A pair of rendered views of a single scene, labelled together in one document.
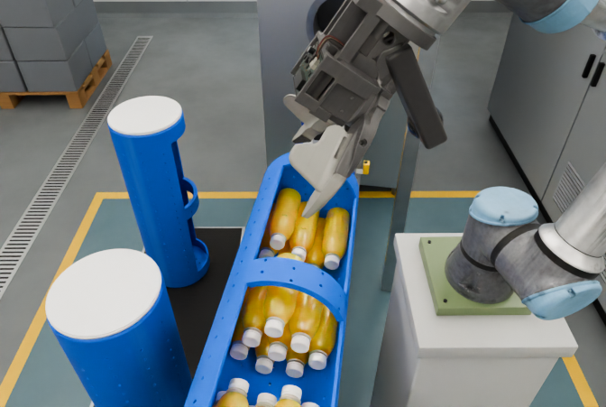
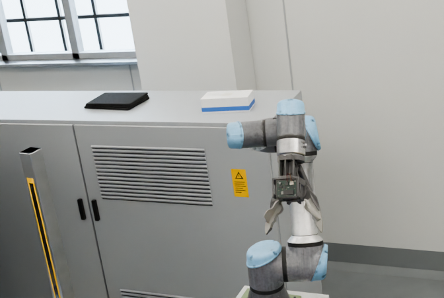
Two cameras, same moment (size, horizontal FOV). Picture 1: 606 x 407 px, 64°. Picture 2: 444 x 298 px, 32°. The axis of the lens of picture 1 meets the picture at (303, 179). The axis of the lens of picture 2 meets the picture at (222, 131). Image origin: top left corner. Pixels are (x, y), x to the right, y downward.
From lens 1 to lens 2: 1.81 m
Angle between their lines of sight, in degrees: 57
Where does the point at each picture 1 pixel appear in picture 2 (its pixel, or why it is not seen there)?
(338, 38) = (287, 173)
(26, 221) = not seen: outside the picture
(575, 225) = (304, 225)
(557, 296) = (324, 258)
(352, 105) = (302, 190)
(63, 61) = not seen: outside the picture
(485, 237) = (273, 269)
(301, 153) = (311, 209)
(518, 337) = not seen: outside the picture
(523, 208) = (272, 244)
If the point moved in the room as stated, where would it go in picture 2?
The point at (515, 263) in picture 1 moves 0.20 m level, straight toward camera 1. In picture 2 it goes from (298, 264) to (338, 288)
